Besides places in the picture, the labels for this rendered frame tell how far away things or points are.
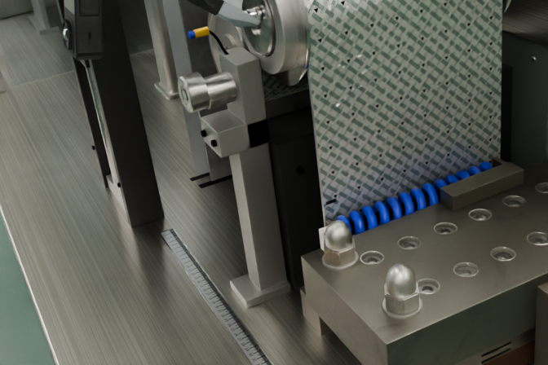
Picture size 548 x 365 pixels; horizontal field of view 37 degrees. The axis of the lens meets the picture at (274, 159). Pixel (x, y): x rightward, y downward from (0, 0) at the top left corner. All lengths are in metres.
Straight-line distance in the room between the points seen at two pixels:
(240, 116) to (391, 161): 0.17
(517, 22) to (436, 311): 0.42
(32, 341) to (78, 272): 1.44
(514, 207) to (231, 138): 0.31
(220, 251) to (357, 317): 0.38
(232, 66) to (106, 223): 0.43
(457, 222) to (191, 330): 0.33
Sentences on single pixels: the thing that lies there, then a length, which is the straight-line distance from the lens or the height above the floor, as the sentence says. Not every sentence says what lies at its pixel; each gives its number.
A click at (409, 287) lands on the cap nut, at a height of 1.06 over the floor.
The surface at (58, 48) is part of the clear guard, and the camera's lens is 1.80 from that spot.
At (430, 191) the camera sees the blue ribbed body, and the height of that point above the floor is 1.04.
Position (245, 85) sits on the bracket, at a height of 1.18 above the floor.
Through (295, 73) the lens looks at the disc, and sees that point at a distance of 0.81.
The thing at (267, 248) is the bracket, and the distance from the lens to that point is 0.96.
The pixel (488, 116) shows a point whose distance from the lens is 0.95.
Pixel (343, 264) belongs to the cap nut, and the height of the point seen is 1.04.
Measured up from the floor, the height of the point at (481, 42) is 1.18.
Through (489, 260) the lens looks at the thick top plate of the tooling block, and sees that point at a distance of 0.81.
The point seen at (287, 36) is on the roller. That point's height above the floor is 1.25.
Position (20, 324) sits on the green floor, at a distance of 2.63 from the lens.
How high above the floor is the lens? 1.51
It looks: 28 degrees down
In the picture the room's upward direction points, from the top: 8 degrees counter-clockwise
